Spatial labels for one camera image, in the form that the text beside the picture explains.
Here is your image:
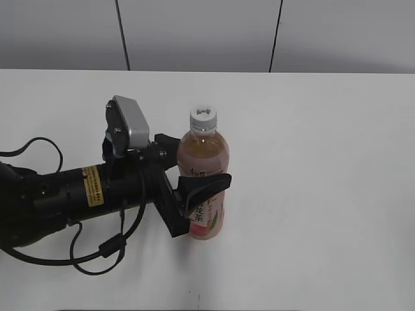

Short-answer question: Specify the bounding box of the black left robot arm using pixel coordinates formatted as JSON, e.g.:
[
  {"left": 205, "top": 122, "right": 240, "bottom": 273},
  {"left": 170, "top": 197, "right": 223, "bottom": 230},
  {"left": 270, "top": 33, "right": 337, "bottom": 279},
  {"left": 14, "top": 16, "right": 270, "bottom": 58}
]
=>
[{"left": 1, "top": 134, "right": 231, "bottom": 248}]

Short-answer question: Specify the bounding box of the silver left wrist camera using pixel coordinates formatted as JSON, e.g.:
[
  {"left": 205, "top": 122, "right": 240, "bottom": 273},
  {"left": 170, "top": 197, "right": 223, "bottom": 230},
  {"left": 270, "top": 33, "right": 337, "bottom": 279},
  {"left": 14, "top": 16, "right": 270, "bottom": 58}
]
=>
[{"left": 105, "top": 95, "right": 150, "bottom": 158}]

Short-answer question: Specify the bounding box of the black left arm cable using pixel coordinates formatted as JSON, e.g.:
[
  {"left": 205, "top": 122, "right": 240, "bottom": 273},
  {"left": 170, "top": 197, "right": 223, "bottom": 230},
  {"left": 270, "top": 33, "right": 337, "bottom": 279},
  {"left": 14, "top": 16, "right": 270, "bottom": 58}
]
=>
[{"left": 0, "top": 137, "right": 147, "bottom": 276}]

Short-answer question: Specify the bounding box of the white bottle cap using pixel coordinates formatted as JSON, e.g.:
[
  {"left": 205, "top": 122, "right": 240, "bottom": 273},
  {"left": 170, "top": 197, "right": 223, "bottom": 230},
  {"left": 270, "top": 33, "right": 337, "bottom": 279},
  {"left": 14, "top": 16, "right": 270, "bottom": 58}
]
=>
[{"left": 189, "top": 105, "right": 217, "bottom": 131}]

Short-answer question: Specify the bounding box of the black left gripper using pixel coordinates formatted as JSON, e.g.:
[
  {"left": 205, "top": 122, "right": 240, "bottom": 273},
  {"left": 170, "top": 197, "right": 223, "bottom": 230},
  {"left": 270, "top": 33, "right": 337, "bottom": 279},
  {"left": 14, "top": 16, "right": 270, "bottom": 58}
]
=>
[{"left": 105, "top": 133, "right": 231, "bottom": 238}]

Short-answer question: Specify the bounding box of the pink peach tea bottle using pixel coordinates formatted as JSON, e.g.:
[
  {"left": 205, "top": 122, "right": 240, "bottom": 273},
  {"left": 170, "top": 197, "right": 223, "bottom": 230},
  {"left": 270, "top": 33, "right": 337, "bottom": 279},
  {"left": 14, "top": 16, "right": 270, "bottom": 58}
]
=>
[{"left": 176, "top": 124, "right": 230, "bottom": 241}]

